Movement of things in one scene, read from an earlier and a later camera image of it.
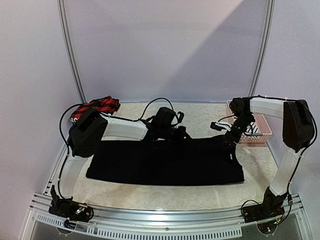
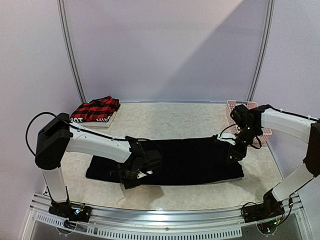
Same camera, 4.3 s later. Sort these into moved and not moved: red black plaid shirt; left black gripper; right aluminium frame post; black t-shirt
Moved: left black gripper
Not moved: right aluminium frame post; red black plaid shirt; black t-shirt
